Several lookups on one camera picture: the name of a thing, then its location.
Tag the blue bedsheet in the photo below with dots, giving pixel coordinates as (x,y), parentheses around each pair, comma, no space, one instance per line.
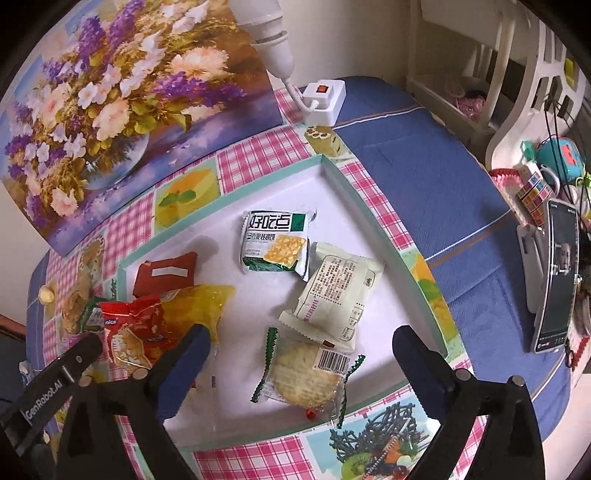
(438,184)

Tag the clear round cracker packet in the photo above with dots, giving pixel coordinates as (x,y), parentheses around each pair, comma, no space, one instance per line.
(300,378)

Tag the small cream round object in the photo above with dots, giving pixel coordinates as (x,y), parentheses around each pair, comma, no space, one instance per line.
(47,294)

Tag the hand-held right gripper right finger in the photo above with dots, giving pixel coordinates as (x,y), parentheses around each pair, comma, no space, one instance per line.
(411,362)

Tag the pink checkered table cover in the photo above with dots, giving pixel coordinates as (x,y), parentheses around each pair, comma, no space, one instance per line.
(258,157)

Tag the white gooseneck lamp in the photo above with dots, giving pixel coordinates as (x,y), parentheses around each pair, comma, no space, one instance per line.
(323,99)

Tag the dark red snack packet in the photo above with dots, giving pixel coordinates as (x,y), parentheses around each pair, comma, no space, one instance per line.
(166,277)

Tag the yellow clear snack packet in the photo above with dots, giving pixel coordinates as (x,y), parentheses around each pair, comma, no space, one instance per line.
(203,309)

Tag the white box with teal rim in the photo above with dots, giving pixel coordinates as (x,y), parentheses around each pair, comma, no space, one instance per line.
(360,374)

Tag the cream white snack packet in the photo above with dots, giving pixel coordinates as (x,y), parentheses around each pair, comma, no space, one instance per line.
(337,295)

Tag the flower painting canvas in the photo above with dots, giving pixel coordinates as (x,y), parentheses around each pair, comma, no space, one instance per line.
(138,92)

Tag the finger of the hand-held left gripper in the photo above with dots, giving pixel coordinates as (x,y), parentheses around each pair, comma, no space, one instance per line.
(85,353)

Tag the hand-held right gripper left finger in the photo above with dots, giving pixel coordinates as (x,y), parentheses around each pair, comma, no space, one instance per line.
(184,364)

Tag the smartphone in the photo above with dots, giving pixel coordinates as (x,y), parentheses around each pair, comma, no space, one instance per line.
(556,277)

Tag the colourful puzzle cube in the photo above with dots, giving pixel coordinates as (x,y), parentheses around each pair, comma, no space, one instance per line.
(534,198)

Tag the pink object on shelf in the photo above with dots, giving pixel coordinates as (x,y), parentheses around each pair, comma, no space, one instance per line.
(470,105)

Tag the white phone stand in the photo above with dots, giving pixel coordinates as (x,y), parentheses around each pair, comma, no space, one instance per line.
(528,267)

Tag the red cracker snack packet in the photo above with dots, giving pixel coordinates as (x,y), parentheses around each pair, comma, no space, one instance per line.
(134,337)

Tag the pink block toy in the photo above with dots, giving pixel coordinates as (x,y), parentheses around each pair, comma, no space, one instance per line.
(504,180)

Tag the green biscuit snack packet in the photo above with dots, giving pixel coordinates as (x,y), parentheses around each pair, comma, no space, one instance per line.
(274,244)

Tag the teal toy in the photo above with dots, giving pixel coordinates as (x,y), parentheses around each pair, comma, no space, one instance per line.
(561,161)

